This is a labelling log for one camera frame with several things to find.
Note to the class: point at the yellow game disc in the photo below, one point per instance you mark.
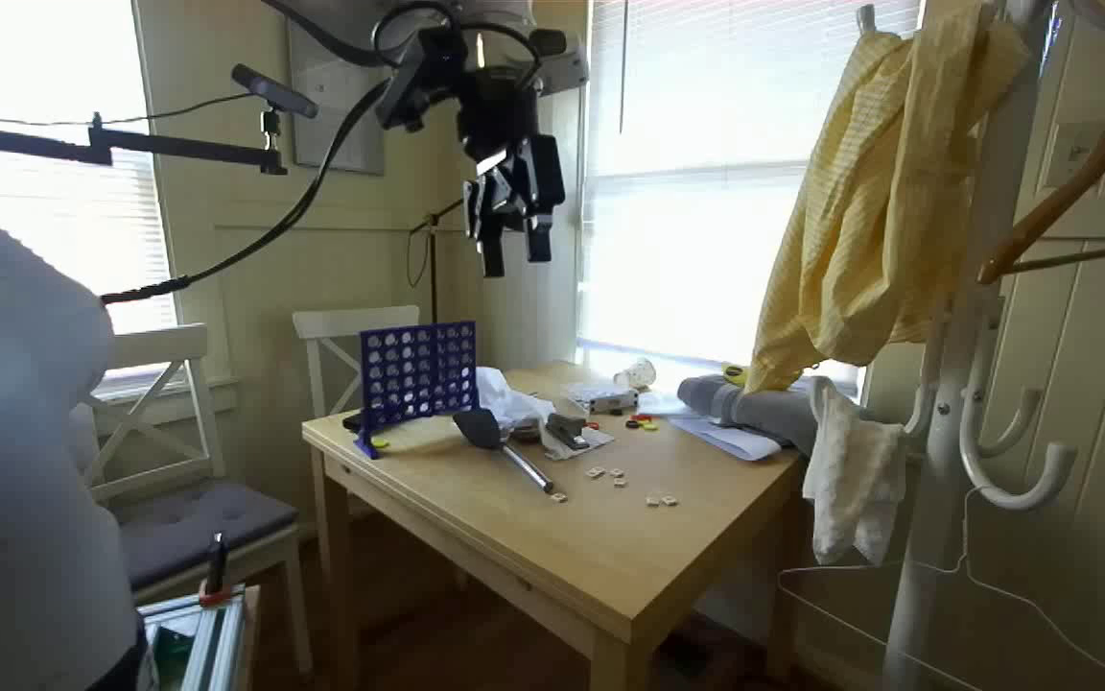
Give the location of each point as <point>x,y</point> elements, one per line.
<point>650,415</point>

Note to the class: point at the yellow toy banana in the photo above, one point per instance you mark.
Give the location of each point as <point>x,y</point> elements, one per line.
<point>735,379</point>

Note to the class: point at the black marker red collar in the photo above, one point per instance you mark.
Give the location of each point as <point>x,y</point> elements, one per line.
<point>215,571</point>

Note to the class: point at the wide white window blind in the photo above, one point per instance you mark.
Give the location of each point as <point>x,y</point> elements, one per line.
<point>681,193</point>

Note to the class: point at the cream panelled door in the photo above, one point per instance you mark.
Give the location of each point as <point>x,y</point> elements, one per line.
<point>1104,384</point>

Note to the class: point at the blue connect four grid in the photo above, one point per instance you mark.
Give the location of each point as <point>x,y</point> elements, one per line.
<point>421,371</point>

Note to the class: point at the light wooden table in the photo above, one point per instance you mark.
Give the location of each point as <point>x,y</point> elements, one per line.
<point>604,562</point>

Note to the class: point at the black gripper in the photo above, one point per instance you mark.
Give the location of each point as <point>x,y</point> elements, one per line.
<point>521,178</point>

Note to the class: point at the yellow shirt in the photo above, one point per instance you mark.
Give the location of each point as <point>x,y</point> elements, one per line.
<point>861,232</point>

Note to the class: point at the white plain chair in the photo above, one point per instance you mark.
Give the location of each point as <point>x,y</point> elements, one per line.
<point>346,320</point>

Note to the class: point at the red game disc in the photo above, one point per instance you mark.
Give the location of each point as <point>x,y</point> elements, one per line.
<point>635,419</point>

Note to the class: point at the grey seat cushion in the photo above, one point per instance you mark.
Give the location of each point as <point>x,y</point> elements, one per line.
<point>192,524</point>

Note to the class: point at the white plastic bag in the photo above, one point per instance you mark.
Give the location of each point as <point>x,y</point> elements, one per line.
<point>510,402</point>

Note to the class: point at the white framed box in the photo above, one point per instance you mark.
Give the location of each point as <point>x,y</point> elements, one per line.
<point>192,637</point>

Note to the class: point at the white paper sheet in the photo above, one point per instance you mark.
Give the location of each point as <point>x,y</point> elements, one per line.
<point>740,442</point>

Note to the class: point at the white hanging cloth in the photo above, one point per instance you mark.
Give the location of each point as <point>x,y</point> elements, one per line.
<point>855,484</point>

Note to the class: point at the grey stapler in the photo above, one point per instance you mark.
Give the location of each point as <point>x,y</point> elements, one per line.
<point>566,426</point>

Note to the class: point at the grey framed wall picture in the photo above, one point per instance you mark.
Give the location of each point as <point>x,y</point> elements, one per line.
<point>337,127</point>

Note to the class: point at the white cross-back chair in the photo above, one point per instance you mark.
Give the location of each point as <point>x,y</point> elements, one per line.
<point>157,346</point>

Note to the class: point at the black camera on boom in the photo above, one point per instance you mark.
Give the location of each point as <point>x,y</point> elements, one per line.
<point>273,88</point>

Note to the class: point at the grey folded towel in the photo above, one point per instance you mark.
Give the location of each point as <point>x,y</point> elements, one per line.
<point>758,410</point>

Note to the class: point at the white patterned cup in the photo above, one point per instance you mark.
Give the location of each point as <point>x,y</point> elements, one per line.
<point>635,373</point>

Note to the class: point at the white coat rack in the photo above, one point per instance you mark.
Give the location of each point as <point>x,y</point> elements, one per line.
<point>930,587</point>

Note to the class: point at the black floor lamp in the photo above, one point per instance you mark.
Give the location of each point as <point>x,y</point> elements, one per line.
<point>437,274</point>

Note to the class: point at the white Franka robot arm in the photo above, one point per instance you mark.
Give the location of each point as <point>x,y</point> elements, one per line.
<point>17,512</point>

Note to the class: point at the narrow white window blind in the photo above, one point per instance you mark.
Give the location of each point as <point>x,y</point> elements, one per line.
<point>68,211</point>

